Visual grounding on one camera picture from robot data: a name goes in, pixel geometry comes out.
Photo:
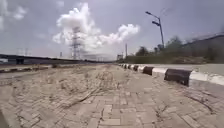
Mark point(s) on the grey brick paved path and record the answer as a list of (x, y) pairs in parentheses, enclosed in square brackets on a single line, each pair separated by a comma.
[(133, 100)]

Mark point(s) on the lattice power pylon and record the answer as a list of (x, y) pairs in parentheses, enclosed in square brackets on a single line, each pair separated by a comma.
[(76, 46)]

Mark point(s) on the street lamp pole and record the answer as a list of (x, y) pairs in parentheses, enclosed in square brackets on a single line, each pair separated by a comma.
[(161, 33)]

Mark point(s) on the elevated road bridge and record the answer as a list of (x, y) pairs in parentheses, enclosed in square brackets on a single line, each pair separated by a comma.
[(43, 60)]

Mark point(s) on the thin pole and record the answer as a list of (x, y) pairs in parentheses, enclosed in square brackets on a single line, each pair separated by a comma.
[(126, 50)]

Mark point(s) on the trees and bushes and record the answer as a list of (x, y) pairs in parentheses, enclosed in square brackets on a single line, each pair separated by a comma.
[(166, 53)]

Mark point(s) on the low weathered kerb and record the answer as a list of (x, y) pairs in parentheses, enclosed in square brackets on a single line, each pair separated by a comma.
[(30, 68)]

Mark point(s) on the black and white striped kerb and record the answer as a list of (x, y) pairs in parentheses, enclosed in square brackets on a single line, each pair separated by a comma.
[(177, 76)]

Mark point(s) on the long grey wall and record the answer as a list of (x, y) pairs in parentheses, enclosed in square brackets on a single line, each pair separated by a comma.
[(206, 46)]

